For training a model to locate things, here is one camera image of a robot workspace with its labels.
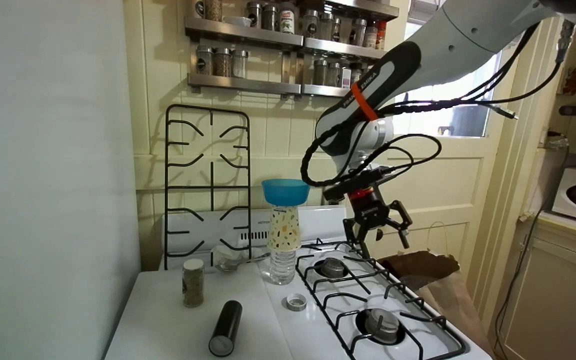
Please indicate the blue plastic funnel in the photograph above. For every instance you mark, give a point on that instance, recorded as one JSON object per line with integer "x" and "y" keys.
{"x": 287, "y": 190}

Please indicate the black cylindrical grinder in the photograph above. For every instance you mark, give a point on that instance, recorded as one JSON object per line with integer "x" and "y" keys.
{"x": 224, "y": 327}

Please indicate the small glass cup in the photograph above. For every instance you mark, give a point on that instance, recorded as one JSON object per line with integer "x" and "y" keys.
{"x": 295, "y": 302}

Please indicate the small clear glass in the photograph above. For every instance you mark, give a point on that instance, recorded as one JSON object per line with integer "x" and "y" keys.
{"x": 229, "y": 263}

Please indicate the brown paper bag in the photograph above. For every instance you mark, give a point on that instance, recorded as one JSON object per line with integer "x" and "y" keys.
{"x": 420, "y": 266}

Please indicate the clear bottle with dotted label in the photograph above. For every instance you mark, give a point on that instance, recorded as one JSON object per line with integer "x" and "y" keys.
{"x": 282, "y": 232}

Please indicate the cream panel door with window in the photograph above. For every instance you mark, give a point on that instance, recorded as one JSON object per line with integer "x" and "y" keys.
{"x": 469, "y": 201}

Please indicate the steel spice shelf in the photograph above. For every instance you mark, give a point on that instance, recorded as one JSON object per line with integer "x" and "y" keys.
{"x": 249, "y": 30}
{"x": 249, "y": 83}

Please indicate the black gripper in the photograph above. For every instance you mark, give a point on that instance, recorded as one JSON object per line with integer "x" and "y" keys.
{"x": 372, "y": 215}

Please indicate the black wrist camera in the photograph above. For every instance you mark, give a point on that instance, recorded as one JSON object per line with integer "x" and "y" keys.
{"x": 345, "y": 189}

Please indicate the cream cabinet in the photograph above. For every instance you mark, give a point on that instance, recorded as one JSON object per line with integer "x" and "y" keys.
{"x": 569, "y": 301}

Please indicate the small metal shaker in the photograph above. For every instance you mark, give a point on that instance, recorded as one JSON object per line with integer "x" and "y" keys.
{"x": 192, "y": 283}

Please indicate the white gas stove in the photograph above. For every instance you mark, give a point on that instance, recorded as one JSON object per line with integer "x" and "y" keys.
{"x": 279, "y": 333}

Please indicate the spice jar with white label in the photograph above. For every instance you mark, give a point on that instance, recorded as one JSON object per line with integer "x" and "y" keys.
{"x": 287, "y": 18}

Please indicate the round steel gas burner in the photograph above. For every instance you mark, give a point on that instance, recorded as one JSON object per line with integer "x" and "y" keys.
{"x": 331, "y": 268}
{"x": 380, "y": 325}

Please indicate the white refrigerator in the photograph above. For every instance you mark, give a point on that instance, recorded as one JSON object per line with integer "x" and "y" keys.
{"x": 49, "y": 167}

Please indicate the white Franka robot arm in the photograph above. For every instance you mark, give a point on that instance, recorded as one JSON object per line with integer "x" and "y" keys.
{"x": 475, "y": 27}

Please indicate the glass spice jar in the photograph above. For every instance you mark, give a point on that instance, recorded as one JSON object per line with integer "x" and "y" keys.
{"x": 324, "y": 25}
{"x": 359, "y": 30}
{"x": 205, "y": 9}
{"x": 221, "y": 61}
{"x": 202, "y": 61}
{"x": 319, "y": 71}
{"x": 333, "y": 72}
{"x": 269, "y": 14}
{"x": 308, "y": 21}
{"x": 372, "y": 33}
{"x": 240, "y": 63}
{"x": 255, "y": 12}
{"x": 345, "y": 74}

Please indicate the red wall ornament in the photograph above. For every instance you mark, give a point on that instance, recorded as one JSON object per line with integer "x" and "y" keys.
{"x": 573, "y": 80}

